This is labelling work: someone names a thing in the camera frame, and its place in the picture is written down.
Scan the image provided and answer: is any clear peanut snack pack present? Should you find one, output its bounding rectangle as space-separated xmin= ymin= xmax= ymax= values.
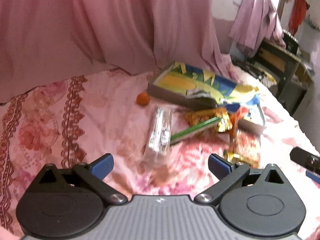
xmin=144 ymin=107 xmax=172 ymax=164

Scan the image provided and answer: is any orange tangerine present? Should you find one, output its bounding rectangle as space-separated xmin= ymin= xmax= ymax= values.
xmin=136 ymin=92 xmax=151 ymax=106

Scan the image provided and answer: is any white green seaweed snack bag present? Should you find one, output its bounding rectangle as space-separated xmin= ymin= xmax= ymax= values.
xmin=185 ymin=88 xmax=218 ymax=110

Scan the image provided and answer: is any yellow black snack bar pack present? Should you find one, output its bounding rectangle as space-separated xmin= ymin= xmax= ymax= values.
xmin=223 ymin=150 xmax=248 ymax=164

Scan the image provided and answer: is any pale pink snack bag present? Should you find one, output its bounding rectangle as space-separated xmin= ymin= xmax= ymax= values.
xmin=229 ymin=129 xmax=260 ymax=168

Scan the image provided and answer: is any orange red snack bag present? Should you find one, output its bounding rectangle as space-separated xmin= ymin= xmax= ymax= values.
xmin=229 ymin=106 xmax=249 ymax=141

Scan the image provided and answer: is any pink floral bed sheet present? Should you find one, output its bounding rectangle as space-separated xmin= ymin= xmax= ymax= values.
xmin=0 ymin=63 xmax=320 ymax=240

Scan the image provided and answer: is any green snack stick pack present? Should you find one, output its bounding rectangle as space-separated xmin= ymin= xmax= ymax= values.
xmin=170 ymin=117 xmax=221 ymax=146

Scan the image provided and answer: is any yellow brown snack bag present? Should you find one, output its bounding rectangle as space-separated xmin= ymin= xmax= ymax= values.
xmin=185 ymin=107 xmax=233 ymax=132

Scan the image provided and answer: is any dark wooden side table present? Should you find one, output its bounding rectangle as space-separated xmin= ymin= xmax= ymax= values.
xmin=248 ymin=40 xmax=313 ymax=115

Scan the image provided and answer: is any grey box colourful corn lining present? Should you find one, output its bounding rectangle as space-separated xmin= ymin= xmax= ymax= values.
xmin=148 ymin=61 xmax=266 ymax=135

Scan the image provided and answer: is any black box on table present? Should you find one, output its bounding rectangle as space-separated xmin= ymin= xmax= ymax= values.
xmin=283 ymin=30 xmax=299 ymax=55

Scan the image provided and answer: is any mauve hanging cloth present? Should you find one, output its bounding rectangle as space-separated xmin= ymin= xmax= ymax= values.
xmin=229 ymin=0 xmax=285 ymax=57

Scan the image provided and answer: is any red hanging garment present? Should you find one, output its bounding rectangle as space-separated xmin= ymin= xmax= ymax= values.
xmin=288 ymin=0 xmax=310 ymax=36

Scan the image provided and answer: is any pink curtain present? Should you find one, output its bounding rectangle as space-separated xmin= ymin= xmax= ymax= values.
xmin=1 ymin=0 xmax=235 ymax=103

